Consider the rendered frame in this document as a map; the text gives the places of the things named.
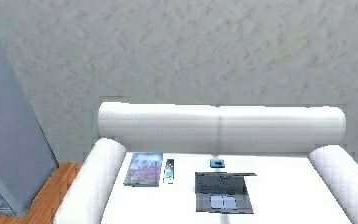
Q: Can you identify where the white sofa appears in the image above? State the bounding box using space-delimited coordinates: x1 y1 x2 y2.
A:
52 101 358 224

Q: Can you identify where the small blue box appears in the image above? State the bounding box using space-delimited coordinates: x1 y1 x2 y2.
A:
209 158 226 169

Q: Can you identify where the purple picture book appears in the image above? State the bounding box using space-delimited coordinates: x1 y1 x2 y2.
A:
123 152 164 188

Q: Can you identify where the grey laptop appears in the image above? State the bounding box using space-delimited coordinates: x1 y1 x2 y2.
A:
194 171 258 215

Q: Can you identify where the grey cabinet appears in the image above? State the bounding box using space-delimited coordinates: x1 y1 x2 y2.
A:
0 20 60 218

